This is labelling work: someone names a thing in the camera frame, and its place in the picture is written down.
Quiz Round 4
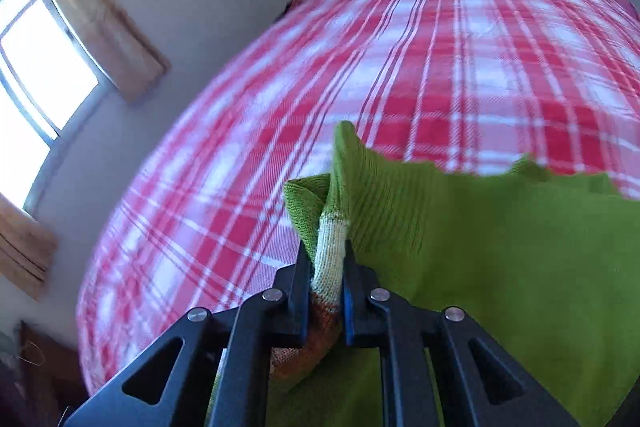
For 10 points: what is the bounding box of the green orange knit sweater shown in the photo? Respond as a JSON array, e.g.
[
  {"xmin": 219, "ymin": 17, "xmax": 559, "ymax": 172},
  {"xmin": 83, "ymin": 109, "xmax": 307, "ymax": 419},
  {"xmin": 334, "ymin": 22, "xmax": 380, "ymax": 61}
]
[{"xmin": 204, "ymin": 120, "xmax": 640, "ymax": 427}]

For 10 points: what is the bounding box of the red white plaid bedspread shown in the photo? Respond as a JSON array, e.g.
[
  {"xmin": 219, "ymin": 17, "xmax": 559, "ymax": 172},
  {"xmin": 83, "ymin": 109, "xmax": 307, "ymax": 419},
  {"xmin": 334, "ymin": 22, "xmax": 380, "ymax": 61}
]
[{"xmin": 76, "ymin": 0, "xmax": 639, "ymax": 391}]

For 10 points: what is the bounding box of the beige side window curtain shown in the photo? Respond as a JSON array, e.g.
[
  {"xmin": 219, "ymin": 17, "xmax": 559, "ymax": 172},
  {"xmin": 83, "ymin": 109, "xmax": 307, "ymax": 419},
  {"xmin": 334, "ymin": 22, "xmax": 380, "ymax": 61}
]
[{"xmin": 53, "ymin": 0, "xmax": 169, "ymax": 103}]

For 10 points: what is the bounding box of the side window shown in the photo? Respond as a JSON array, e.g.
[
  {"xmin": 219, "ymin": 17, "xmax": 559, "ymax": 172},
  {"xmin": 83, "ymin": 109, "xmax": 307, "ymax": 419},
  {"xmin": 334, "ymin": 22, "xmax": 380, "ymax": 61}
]
[{"xmin": 1, "ymin": 0, "xmax": 108, "ymax": 213}]

